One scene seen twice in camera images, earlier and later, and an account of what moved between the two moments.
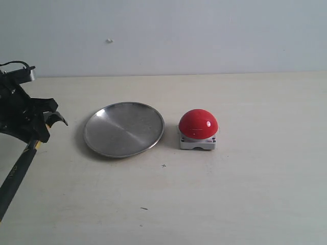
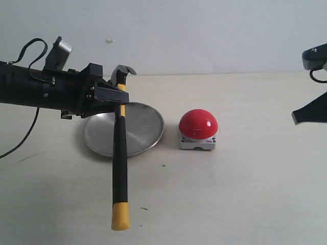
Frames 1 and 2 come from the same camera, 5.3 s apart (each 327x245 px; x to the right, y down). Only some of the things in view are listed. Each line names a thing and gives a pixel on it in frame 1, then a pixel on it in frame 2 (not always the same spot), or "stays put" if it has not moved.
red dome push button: x=197 y=128 stays put
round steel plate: x=121 y=129 stays put
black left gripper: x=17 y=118 -> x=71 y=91
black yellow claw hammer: x=12 y=184 -> x=120 y=217
